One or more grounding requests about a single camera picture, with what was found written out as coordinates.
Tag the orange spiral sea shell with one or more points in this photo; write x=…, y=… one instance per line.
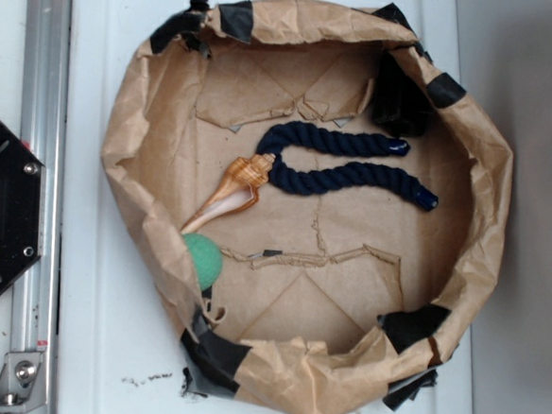
x=237, y=191

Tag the green foam ball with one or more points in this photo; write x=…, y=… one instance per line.
x=206, y=257

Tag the brown paper bag bin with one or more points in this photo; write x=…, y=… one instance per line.
x=379, y=235

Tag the white plastic tray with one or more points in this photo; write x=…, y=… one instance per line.
x=118, y=351

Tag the aluminium extrusion rail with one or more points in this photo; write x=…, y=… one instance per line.
x=36, y=295

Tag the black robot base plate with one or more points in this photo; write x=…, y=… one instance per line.
x=21, y=186

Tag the metal corner bracket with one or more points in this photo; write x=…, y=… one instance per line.
x=22, y=384

